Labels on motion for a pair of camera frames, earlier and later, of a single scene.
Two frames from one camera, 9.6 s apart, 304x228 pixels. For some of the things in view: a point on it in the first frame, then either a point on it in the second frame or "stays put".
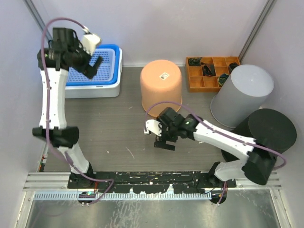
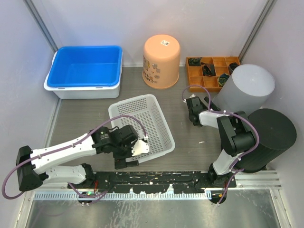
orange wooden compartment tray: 207,74 stays put
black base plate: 148,181 stays put
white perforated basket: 106,72 to 143,114
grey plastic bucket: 245,90 stays put
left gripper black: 87,69 to 120,161
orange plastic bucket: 160,80 to 161,61
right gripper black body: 168,133 to 204,106
